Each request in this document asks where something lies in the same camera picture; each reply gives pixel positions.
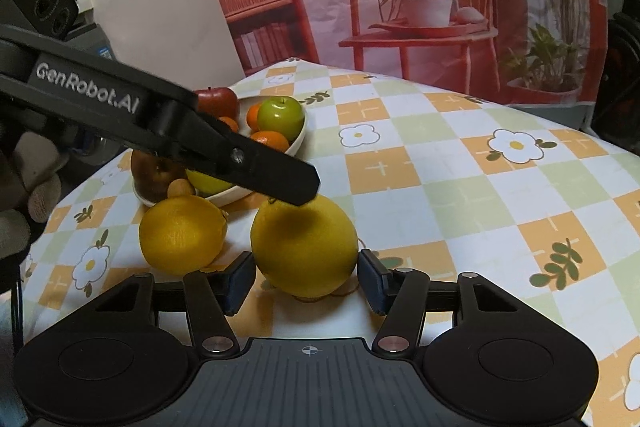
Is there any black cable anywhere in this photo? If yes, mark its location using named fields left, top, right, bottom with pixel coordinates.
left=9, top=277, right=26, bottom=415

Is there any person's left hand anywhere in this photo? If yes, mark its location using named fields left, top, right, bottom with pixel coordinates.
left=0, top=122, right=69, bottom=288

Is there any large dark red apple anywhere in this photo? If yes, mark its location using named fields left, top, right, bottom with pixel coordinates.
left=131, top=149, right=190, bottom=204

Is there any small yellow kumquat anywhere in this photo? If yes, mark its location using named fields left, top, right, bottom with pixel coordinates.
left=167, top=178, right=197, bottom=198

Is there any grey washing machine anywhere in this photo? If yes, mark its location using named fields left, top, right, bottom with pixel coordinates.
left=67, top=19, right=123, bottom=168

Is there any small bright red apple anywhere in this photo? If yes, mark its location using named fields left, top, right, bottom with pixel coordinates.
left=194, top=87, right=239, bottom=120

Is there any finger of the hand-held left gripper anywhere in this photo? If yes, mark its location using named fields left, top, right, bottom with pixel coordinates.
left=160, top=106, right=321, bottom=206

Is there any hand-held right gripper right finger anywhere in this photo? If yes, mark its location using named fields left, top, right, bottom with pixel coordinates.
left=358, top=249, right=532, bottom=356

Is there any dark object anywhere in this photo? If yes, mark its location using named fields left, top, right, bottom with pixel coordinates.
left=592, top=0, right=640, bottom=152

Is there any beige round plate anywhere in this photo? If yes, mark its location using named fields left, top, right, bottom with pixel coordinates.
left=131, top=94, right=308, bottom=208

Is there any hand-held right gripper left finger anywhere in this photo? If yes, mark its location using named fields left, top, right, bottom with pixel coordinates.
left=95, top=251, right=257, bottom=356

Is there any green apple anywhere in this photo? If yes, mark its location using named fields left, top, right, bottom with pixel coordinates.
left=257, top=96, right=306, bottom=132
left=186, top=169, right=236, bottom=195

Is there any yellow lemon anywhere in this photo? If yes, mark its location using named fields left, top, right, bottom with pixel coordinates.
left=250, top=194, right=360, bottom=299
left=139, top=196, right=228, bottom=272

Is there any white board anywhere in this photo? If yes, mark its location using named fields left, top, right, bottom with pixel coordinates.
left=75, top=0, right=246, bottom=82

